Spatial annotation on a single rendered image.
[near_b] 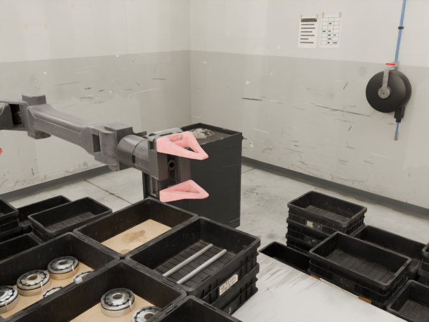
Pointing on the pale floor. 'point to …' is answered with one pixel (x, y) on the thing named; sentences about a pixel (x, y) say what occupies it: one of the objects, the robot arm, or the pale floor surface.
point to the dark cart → (213, 176)
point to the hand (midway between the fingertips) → (201, 176)
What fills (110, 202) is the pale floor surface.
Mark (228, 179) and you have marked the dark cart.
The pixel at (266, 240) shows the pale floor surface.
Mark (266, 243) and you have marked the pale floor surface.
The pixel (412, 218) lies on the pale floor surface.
